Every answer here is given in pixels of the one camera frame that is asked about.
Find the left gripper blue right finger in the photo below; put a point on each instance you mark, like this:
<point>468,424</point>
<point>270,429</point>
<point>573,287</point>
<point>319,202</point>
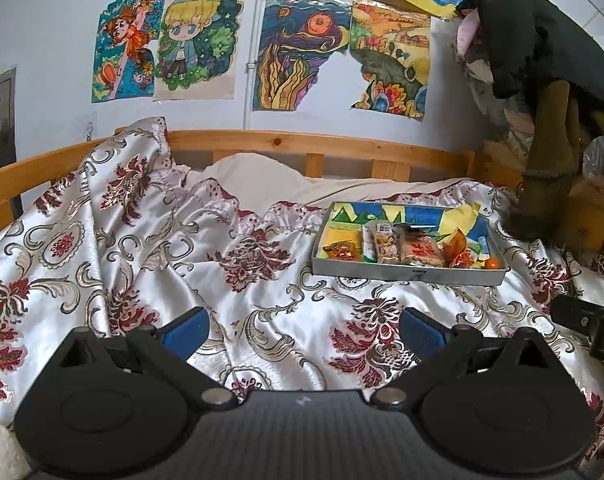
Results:
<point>421,334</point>

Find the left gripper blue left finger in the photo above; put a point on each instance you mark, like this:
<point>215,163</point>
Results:
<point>186,334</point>

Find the red print snack packet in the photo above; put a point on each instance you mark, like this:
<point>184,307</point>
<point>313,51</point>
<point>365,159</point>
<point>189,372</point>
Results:
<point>418,249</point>

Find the nut bar snack packet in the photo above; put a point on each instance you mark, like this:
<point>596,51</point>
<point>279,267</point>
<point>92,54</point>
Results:
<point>386,247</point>

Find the orange snack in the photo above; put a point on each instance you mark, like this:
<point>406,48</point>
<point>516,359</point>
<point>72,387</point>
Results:
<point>344,250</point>

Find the white green snack packet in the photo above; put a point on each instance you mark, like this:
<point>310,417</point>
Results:
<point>368,245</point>

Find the colourful painted tray box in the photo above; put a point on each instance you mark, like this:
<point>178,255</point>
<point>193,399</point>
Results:
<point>397,242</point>

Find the small orange fruit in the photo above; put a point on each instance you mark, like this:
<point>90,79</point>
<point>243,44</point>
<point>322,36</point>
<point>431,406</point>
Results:
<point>492,264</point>

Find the floral satin bedspread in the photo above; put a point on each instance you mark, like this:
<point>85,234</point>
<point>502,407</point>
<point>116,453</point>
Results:
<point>121,242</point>

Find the brown hanging trousers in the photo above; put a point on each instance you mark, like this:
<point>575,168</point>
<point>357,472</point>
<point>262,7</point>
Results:
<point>553,162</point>

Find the white pillow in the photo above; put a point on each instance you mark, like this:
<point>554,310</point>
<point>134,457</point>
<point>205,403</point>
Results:
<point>258,182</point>

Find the blond boy drawing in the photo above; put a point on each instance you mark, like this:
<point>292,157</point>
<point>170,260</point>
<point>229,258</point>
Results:
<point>196,55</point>

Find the landscape hill drawing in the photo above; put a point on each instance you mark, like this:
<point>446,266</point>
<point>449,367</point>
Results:
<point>393,50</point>

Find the black jacket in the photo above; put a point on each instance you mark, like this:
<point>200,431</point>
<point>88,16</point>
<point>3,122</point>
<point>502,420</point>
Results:
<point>531,44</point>

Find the red haired girl drawing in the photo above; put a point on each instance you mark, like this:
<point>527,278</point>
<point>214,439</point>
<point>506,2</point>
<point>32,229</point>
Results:
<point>123,62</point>

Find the swirly sun drawing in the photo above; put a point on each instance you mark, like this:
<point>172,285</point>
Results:
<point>297,38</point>

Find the wooden bed frame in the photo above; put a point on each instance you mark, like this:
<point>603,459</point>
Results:
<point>582,222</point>

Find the white wall conduit pipe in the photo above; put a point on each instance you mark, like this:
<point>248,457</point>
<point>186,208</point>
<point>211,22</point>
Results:
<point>251,64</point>

